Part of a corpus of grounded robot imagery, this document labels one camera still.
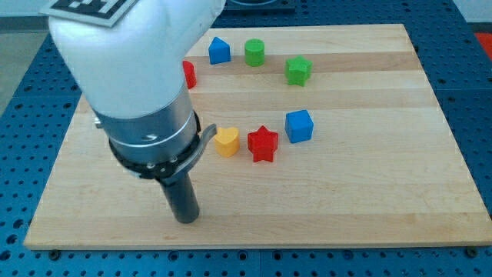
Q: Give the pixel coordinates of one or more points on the green star block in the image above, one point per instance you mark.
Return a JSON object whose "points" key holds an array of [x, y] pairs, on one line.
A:
{"points": [[298, 70]]}

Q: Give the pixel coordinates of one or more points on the blue house-shaped block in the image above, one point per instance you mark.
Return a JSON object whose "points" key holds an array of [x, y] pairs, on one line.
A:
{"points": [[219, 51]]}

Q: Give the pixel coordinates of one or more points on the fiducial marker tag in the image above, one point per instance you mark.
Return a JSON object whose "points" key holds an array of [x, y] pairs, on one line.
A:
{"points": [[96, 12]]}

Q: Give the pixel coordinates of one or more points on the yellow heart block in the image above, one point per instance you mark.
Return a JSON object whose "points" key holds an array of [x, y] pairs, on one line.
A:
{"points": [[226, 141]]}

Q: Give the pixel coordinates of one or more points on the red star block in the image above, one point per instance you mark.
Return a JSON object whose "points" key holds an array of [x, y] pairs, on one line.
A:
{"points": [[263, 144]]}

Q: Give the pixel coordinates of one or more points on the black cylindrical pointer tool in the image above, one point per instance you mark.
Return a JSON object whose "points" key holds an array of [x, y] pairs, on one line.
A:
{"points": [[181, 199]]}

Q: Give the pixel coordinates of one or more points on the wooden board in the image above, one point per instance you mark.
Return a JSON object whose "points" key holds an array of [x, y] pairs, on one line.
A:
{"points": [[382, 168]]}

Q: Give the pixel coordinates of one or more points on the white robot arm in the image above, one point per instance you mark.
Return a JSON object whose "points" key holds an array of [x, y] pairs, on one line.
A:
{"points": [[126, 57]]}

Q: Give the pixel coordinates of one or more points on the blue cube block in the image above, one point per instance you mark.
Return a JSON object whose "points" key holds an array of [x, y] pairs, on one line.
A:
{"points": [[299, 126]]}

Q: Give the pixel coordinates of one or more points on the green cylinder block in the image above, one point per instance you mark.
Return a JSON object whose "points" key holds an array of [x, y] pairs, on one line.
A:
{"points": [[254, 52]]}

